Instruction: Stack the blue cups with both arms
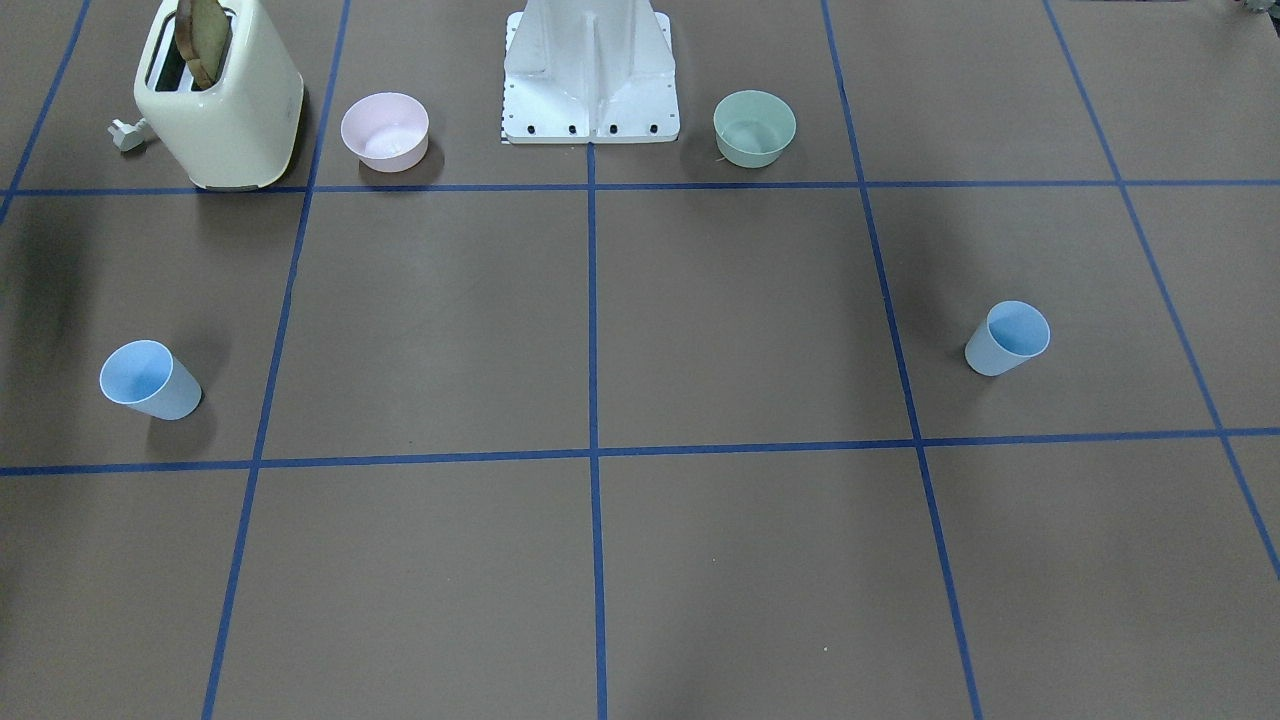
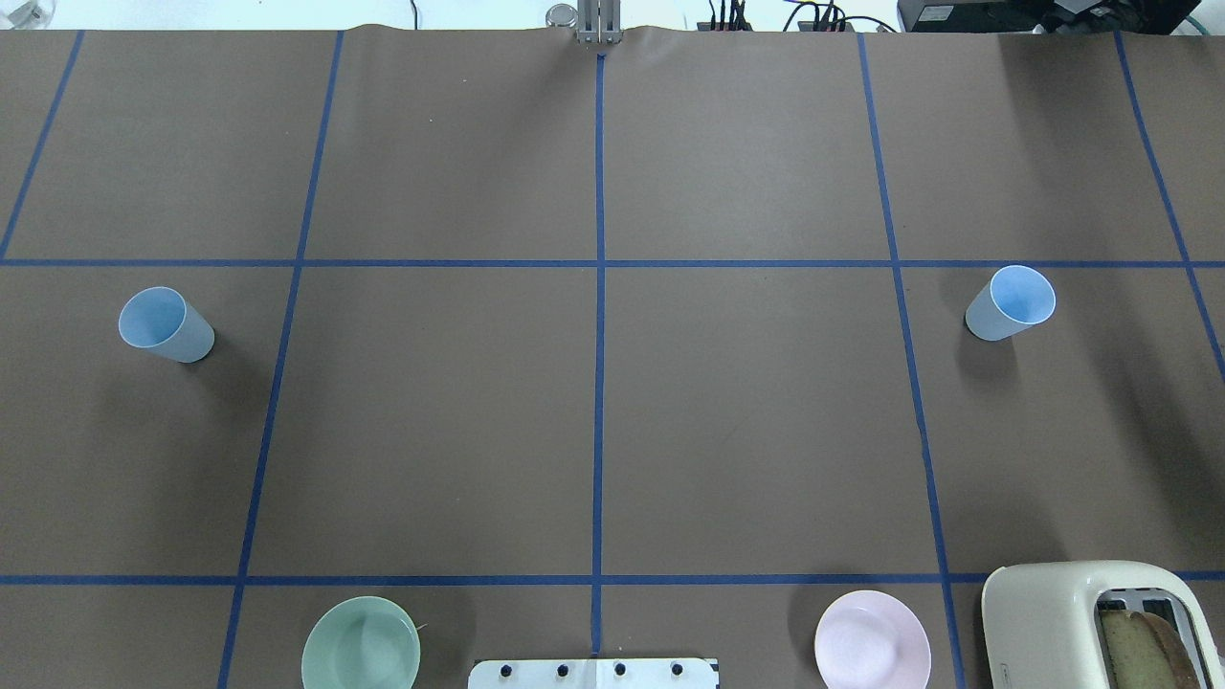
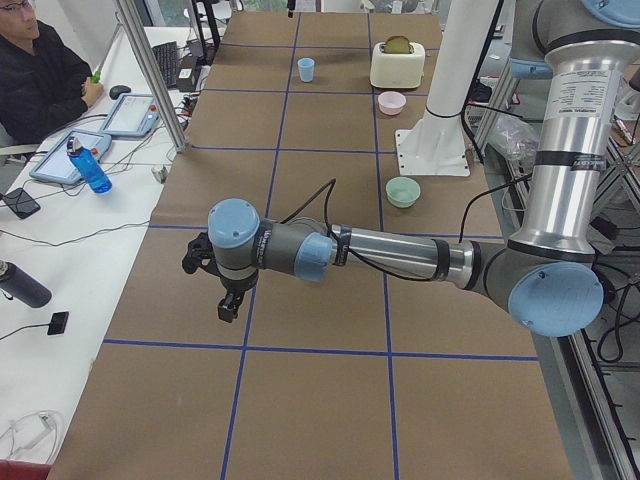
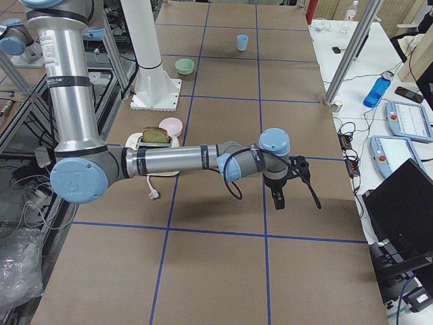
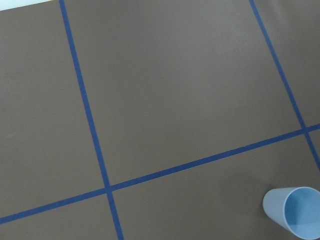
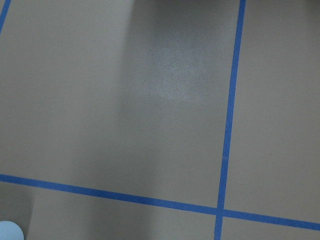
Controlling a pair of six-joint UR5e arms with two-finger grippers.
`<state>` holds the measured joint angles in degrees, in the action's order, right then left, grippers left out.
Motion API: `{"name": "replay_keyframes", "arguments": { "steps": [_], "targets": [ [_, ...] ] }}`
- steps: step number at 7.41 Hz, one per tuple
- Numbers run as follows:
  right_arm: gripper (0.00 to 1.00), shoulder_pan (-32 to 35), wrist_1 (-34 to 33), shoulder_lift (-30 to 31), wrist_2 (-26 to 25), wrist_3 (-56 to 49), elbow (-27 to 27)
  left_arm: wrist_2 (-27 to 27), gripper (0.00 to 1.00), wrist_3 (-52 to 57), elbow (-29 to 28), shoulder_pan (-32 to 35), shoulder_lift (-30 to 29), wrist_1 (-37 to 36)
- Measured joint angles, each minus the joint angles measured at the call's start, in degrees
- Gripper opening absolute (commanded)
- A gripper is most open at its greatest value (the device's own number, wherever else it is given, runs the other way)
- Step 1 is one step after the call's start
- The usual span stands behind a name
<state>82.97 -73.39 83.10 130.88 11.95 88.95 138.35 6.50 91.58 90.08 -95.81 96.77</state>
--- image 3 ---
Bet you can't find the dark thermos bottle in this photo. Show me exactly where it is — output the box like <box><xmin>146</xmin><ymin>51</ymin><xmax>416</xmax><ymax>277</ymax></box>
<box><xmin>1</xmin><ymin>261</ymin><xmax>52</xmax><ymax>308</ymax></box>

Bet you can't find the bread slice in toaster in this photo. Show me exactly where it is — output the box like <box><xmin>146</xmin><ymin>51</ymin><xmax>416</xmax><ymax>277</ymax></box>
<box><xmin>383</xmin><ymin>35</ymin><xmax>412</xmax><ymax>54</ymax></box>

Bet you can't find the aluminium frame post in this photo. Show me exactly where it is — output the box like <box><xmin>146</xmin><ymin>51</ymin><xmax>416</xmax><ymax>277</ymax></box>
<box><xmin>114</xmin><ymin>0</ymin><xmax>187</xmax><ymax>153</ymax></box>

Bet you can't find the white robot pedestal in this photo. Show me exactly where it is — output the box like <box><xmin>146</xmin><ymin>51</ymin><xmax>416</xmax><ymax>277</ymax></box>
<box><xmin>395</xmin><ymin>0</ymin><xmax>501</xmax><ymax>177</ymax></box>

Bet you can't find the near teach pendant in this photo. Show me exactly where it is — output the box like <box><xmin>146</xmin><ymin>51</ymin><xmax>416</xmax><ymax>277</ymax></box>
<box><xmin>30</xmin><ymin>129</ymin><xmax>112</xmax><ymax>185</ymax></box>

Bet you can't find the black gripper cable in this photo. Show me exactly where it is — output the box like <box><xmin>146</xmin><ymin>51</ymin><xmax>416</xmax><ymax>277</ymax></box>
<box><xmin>279</xmin><ymin>172</ymin><xmax>531</xmax><ymax>282</ymax></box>

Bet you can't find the small black square device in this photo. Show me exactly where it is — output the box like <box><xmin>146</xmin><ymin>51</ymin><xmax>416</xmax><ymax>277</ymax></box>
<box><xmin>47</xmin><ymin>311</ymin><xmax>69</xmax><ymax>336</ymax></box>

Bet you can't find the blue cup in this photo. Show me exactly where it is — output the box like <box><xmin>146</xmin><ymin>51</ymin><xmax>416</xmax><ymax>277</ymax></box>
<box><xmin>297</xmin><ymin>57</ymin><xmax>315</xmax><ymax>83</ymax></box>

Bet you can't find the black keyboard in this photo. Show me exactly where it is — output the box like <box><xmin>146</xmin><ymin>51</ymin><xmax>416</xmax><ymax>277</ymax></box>
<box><xmin>151</xmin><ymin>41</ymin><xmax>179</xmax><ymax>89</ymax></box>

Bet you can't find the teach pendant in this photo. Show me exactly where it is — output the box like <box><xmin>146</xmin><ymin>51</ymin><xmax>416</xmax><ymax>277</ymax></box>
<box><xmin>100</xmin><ymin>93</ymin><xmax>159</xmax><ymax>138</ymax></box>
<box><xmin>30</xmin><ymin>129</ymin><xmax>112</xmax><ymax>185</ymax></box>

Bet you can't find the black computer mouse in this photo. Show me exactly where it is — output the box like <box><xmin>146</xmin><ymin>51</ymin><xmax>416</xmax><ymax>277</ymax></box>
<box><xmin>109</xmin><ymin>85</ymin><xmax>131</xmax><ymax>100</ymax></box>

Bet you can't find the black smartphone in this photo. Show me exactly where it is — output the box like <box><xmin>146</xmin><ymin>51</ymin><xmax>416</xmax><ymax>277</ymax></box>
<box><xmin>1</xmin><ymin>187</ymin><xmax>41</xmax><ymax>220</ymax></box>

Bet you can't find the pink bowl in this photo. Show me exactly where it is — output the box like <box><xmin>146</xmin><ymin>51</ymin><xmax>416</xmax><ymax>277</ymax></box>
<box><xmin>378</xmin><ymin>91</ymin><xmax>406</xmax><ymax>116</ymax></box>

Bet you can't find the blue water bottle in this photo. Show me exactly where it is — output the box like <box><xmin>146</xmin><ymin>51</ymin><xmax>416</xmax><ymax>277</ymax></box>
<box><xmin>66</xmin><ymin>135</ymin><xmax>112</xmax><ymax>194</ymax></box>

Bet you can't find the seated person in black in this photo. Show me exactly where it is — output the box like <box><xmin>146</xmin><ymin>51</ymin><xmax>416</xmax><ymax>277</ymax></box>
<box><xmin>1</xmin><ymin>1</ymin><xmax>104</xmax><ymax>144</ymax></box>

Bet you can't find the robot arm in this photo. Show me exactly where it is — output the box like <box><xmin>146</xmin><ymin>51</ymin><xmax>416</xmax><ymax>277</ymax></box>
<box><xmin>182</xmin><ymin>1</ymin><xmax>639</xmax><ymax>337</ymax></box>

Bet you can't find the clear plastic bag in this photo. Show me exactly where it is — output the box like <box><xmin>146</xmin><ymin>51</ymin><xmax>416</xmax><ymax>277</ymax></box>
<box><xmin>488</xmin><ymin>114</ymin><xmax>539</xmax><ymax>162</ymax></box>

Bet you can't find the cream toaster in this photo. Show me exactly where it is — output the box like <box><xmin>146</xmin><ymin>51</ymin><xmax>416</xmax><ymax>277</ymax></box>
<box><xmin>369</xmin><ymin>42</ymin><xmax>426</xmax><ymax>89</ymax></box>

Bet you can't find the far teach pendant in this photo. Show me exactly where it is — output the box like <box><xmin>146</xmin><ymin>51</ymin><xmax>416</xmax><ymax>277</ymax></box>
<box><xmin>100</xmin><ymin>93</ymin><xmax>159</xmax><ymax>138</ymax></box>

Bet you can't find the green bowl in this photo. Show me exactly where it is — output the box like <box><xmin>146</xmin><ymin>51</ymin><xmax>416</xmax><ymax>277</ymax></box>
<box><xmin>385</xmin><ymin>176</ymin><xmax>421</xmax><ymax>209</ymax></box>

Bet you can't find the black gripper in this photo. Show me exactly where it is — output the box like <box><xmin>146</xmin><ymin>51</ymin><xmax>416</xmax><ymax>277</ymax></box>
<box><xmin>182</xmin><ymin>232</ymin><xmax>258</xmax><ymax>323</ymax></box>

